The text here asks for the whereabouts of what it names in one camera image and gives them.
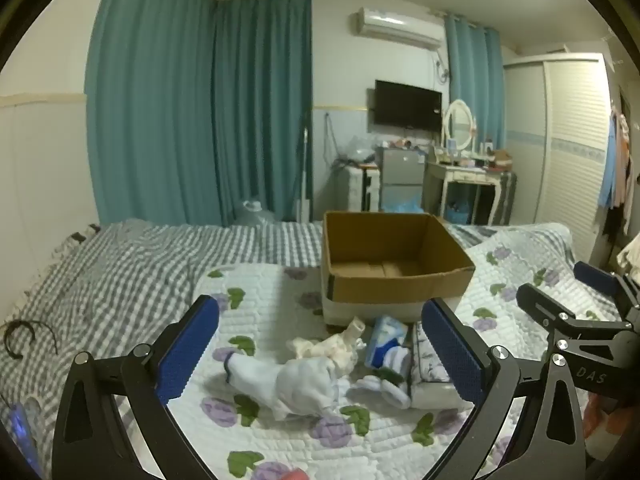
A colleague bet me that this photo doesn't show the white dressing table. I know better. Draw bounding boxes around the white dressing table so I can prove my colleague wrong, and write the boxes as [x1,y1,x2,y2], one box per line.
[423,159,502,226]

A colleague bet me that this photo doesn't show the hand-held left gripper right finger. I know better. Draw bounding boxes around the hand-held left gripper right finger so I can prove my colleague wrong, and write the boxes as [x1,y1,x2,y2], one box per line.
[421,297,586,480]

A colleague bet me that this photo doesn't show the black headband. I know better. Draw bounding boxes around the black headband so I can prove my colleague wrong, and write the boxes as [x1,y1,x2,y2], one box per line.
[4,319,59,361]

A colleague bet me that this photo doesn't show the black wall television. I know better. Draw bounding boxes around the black wall television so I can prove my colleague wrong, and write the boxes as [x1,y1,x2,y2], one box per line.
[373,79,444,131]

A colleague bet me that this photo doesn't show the brown cardboard box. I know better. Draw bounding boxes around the brown cardboard box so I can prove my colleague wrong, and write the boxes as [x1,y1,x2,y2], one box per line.
[320,211,476,327]

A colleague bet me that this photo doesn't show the hanging clothes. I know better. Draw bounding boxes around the hanging clothes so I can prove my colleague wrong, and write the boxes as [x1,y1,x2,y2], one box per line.
[597,100,640,237]

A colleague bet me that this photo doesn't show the white air conditioner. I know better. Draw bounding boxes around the white air conditioner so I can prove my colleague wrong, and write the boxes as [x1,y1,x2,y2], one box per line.
[356,7,445,51]

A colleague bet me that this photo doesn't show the narrow teal curtain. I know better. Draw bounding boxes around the narrow teal curtain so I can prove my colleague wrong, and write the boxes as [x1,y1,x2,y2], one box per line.
[444,12,506,162]

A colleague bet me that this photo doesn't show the white louvred wardrobe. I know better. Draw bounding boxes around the white louvred wardrobe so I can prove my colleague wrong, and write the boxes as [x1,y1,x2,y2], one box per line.
[502,52,614,267]

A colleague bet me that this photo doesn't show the white floral tissue pack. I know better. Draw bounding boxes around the white floral tissue pack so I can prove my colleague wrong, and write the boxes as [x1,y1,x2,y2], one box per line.
[410,322,476,411]

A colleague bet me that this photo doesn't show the grey mini fridge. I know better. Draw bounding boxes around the grey mini fridge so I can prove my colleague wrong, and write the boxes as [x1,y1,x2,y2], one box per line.
[375,145,426,212]

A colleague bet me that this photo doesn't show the white suitcase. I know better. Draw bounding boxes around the white suitcase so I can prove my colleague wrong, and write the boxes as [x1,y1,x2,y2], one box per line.
[344,165,381,214]

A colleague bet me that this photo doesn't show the clear plastic bag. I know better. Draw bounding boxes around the clear plastic bag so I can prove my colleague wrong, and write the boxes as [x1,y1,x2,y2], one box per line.
[344,135,379,164]

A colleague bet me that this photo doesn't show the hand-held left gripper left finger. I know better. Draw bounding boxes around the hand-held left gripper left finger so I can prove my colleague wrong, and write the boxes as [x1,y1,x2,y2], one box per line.
[51,294,221,480]

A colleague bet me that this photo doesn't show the air conditioner hose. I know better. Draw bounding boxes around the air conditioner hose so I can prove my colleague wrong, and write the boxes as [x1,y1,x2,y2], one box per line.
[434,49,452,84]

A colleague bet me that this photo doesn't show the wide teal curtain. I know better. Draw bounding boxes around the wide teal curtain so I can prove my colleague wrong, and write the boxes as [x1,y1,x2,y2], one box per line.
[85,0,222,227]

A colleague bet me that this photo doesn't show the teal corner curtain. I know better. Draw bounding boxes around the teal corner curtain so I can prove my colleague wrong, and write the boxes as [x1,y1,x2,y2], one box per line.
[214,0,314,224]

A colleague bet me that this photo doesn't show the blue tissue pack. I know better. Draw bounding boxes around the blue tissue pack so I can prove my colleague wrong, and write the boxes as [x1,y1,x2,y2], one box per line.
[364,315,409,369]

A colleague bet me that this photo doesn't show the person's right hand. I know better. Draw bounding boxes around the person's right hand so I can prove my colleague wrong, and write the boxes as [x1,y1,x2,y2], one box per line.
[585,394,640,456]

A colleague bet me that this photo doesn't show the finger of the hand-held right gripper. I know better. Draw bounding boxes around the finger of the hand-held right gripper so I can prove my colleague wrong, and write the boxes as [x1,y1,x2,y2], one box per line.
[516,283,578,333]
[574,261,640,313]

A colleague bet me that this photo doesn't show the white oval vanity mirror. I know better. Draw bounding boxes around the white oval vanity mirror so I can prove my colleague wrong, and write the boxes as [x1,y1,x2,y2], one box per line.
[442,99,479,152]

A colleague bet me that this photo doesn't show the white sock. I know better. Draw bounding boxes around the white sock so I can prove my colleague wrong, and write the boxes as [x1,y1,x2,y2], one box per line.
[222,350,351,422]

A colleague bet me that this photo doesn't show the white blue striped socks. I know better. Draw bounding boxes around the white blue striped socks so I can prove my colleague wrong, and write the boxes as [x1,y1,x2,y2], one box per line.
[347,347,414,409]

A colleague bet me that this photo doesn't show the floral quilted blanket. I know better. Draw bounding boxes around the floral quilted blanket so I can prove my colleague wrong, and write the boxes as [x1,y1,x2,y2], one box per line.
[165,222,626,480]

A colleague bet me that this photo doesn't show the clear water jug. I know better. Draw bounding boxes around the clear water jug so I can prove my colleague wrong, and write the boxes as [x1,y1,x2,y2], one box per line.
[235,199,277,226]

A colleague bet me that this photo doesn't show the hanging wall cable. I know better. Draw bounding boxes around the hanging wall cable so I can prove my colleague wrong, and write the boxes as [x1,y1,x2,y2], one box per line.
[322,112,337,162]

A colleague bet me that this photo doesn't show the blue plastic bag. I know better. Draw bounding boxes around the blue plastic bag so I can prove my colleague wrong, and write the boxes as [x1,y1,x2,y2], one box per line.
[381,197,426,214]

